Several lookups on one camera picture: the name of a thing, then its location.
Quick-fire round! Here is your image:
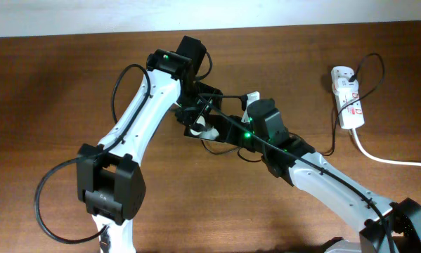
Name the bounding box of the white power strip cord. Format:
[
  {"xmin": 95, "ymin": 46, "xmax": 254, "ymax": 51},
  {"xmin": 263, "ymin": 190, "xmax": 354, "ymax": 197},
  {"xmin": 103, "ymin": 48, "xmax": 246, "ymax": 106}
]
[{"xmin": 349, "ymin": 128, "xmax": 421, "ymax": 169}]

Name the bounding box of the black USB charger cable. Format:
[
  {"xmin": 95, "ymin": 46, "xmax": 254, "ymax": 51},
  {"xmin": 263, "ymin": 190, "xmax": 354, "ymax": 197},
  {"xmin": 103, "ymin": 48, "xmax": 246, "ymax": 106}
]
[{"xmin": 200, "ymin": 53, "xmax": 386, "ymax": 164}]

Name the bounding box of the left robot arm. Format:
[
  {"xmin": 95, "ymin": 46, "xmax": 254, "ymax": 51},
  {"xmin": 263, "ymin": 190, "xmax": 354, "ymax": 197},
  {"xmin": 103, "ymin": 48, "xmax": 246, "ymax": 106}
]
[{"xmin": 77, "ymin": 36, "xmax": 222, "ymax": 252}]

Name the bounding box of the white power strip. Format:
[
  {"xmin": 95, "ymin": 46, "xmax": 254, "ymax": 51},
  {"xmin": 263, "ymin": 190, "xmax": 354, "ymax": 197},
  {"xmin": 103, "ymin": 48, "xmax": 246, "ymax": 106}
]
[{"xmin": 331, "ymin": 66, "xmax": 365, "ymax": 130}]

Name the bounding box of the white USB wall adapter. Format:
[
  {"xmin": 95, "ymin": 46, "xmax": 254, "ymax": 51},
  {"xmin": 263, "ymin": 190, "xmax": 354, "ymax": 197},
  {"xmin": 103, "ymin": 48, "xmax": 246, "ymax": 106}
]
[{"xmin": 332, "ymin": 76, "xmax": 358, "ymax": 96}]

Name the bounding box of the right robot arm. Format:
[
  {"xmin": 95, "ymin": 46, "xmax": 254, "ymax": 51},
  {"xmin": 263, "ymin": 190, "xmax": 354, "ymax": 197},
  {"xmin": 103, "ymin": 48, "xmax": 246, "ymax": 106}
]
[{"xmin": 222, "ymin": 99, "xmax": 421, "ymax": 252}]

